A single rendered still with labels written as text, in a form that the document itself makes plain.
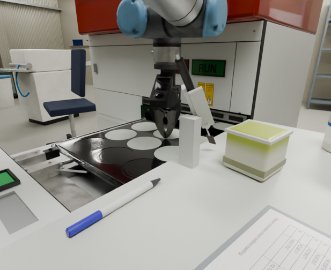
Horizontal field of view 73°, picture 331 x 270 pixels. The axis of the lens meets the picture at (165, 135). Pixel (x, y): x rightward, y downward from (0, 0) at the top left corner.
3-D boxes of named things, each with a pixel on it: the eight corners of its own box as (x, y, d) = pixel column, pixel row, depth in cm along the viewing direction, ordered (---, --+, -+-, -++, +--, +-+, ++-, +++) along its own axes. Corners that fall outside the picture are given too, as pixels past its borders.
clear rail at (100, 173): (55, 147, 64) (54, 142, 64) (146, 200, 41) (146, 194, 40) (50, 148, 63) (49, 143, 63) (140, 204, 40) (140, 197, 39)
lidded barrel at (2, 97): (10, 102, 545) (4, 74, 522) (21, 105, 516) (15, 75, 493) (-16, 106, 503) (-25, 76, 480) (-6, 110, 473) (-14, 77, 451)
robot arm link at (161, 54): (179, 46, 55) (147, 46, 57) (178, 65, 57) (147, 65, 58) (182, 47, 62) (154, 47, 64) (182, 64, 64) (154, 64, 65)
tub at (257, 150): (244, 154, 42) (249, 119, 40) (286, 169, 37) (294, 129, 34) (220, 166, 37) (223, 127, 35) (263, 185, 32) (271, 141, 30)
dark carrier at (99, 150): (146, 120, 87) (146, 119, 87) (226, 142, 66) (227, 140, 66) (58, 146, 63) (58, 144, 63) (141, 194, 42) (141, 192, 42)
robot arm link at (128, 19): (156, -10, 40) (184, 1, 49) (111, -5, 46) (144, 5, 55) (156, 37, 43) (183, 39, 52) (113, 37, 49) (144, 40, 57)
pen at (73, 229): (157, 174, 33) (64, 226, 23) (162, 177, 32) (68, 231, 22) (157, 180, 33) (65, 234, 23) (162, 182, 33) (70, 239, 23)
